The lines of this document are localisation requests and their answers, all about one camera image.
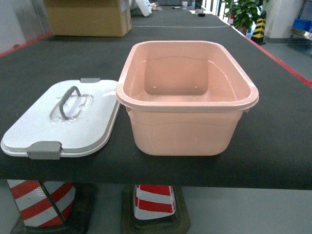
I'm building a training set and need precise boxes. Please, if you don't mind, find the white lid with grey handle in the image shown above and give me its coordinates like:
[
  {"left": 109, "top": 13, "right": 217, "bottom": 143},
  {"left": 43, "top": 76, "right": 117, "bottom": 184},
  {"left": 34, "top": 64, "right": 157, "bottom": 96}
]
[{"left": 1, "top": 78, "right": 120, "bottom": 160}]

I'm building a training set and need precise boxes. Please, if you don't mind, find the pink plastic storage box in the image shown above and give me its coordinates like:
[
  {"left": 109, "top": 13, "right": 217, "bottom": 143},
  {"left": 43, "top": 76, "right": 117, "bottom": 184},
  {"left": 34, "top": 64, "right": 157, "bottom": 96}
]
[{"left": 116, "top": 40, "right": 259, "bottom": 156}]

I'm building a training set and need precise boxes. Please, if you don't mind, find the large cardboard box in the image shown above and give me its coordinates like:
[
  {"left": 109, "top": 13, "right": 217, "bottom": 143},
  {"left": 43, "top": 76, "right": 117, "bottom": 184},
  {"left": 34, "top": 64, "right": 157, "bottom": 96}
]
[{"left": 44, "top": 0, "right": 132, "bottom": 37}]

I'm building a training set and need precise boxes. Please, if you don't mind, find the middle red white traffic cone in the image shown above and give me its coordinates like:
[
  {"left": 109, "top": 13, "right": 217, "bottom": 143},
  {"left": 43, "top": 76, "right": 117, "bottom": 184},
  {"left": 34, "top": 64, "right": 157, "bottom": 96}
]
[{"left": 133, "top": 185, "right": 176, "bottom": 220}]

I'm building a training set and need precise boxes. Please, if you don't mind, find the red white traffic cone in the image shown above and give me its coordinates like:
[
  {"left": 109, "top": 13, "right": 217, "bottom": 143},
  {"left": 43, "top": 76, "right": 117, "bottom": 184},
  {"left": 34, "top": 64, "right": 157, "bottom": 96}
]
[
  {"left": 133, "top": 185, "right": 176, "bottom": 220},
  {"left": 7, "top": 179, "right": 76, "bottom": 228}
]

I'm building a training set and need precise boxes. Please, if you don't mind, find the white paper cup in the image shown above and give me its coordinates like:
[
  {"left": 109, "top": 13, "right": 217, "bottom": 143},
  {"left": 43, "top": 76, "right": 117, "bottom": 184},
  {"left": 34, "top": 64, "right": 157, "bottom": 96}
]
[{"left": 182, "top": 1, "right": 188, "bottom": 10}]

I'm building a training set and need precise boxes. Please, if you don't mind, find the yellow black striped cone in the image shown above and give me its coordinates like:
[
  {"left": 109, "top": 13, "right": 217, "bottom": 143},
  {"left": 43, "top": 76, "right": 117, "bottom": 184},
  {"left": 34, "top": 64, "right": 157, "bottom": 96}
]
[{"left": 251, "top": 10, "right": 267, "bottom": 45}]

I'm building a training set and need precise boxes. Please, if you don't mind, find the green potted plant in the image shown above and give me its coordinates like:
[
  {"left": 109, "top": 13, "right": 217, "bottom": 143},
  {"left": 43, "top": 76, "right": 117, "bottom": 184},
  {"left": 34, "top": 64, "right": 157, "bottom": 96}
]
[{"left": 222, "top": 0, "right": 263, "bottom": 35}]

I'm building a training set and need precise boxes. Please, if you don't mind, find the left red white traffic cone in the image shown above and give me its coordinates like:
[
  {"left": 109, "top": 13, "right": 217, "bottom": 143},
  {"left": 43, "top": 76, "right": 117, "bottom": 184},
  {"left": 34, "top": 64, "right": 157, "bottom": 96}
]
[{"left": 7, "top": 179, "right": 76, "bottom": 228}]

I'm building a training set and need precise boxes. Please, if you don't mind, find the blue bin far right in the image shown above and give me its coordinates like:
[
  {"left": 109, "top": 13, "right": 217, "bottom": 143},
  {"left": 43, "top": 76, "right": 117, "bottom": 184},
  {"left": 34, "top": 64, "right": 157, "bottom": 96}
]
[{"left": 292, "top": 18, "right": 312, "bottom": 31}]

